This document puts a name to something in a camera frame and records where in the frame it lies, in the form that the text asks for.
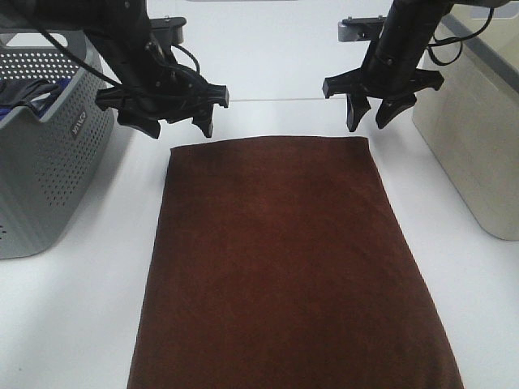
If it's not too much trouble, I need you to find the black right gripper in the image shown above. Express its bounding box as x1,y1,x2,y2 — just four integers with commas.
322,68,444,132

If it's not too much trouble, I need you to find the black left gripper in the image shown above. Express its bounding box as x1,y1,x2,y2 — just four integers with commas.
95,82,229,139

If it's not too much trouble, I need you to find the brown towel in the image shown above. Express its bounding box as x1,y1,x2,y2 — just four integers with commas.
127,136,462,388

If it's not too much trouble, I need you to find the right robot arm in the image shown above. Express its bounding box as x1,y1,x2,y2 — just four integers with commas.
323,1,448,132

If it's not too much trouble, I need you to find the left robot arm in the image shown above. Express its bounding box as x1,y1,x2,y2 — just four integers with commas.
1,1,229,139

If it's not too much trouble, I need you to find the beige storage bin grey rim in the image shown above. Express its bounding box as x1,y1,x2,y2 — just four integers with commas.
412,1,518,241

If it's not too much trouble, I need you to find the grey perforated laundry basket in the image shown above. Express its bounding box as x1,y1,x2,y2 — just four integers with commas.
1,28,114,259

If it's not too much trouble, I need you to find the dark grey cloth in basket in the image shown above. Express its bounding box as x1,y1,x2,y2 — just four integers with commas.
0,78,62,113

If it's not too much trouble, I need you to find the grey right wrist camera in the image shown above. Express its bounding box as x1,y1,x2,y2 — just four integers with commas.
337,15,386,42

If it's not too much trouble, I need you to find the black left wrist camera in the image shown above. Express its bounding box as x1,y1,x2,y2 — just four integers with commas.
150,17,187,46

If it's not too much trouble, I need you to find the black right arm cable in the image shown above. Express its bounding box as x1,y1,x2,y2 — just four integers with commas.
425,6,496,66

